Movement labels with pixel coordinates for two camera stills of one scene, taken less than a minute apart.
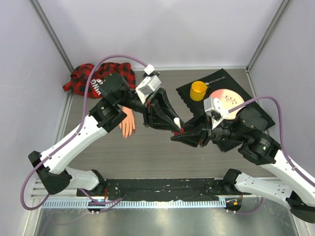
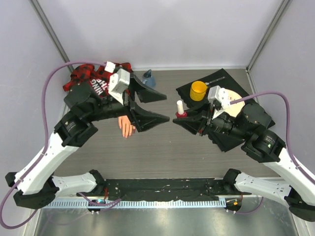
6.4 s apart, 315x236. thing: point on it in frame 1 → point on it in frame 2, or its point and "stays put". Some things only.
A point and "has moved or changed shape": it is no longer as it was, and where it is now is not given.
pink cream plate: [229, 100] stays put
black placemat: [193, 94] stays put
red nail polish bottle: [182, 131] → [184, 115]
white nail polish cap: [176, 120] has moved or changed shape
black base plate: [163, 190] stays put
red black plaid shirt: [78, 79] stays put
